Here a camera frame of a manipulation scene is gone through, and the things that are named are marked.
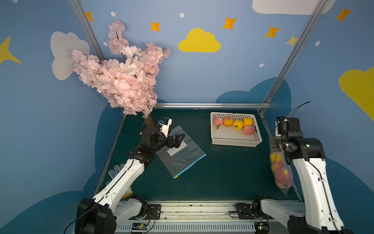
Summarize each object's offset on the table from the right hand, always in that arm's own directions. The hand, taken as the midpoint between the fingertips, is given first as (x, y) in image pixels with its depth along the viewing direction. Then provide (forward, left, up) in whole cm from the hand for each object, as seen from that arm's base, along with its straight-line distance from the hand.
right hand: (283, 141), depth 68 cm
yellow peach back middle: (+31, +9, -26) cm, 41 cm away
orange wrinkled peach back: (+32, +17, -25) cm, 44 cm away
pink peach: (+32, +24, -25) cm, 47 cm away
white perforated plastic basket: (+24, +15, -33) cm, 43 cm away
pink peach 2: (+26, +3, -26) cm, 37 cm away
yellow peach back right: (+33, +2, -25) cm, 41 cm away
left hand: (+6, +51, -4) cm, 52 cm away
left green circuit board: (-35, +67, -30) cm, 82 cm away
